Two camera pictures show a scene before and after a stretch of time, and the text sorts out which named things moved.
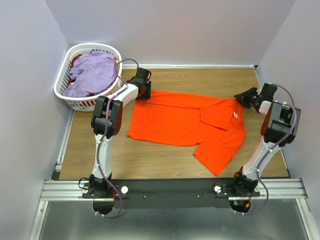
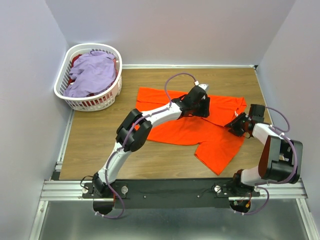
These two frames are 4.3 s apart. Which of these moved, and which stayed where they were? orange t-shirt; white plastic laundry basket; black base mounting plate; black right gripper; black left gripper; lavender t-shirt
Moved: black right gripper; black left gripper
Stayed: lavender t-shirt; black base mounting plate; white plastic laundry basket; orange t-shirt
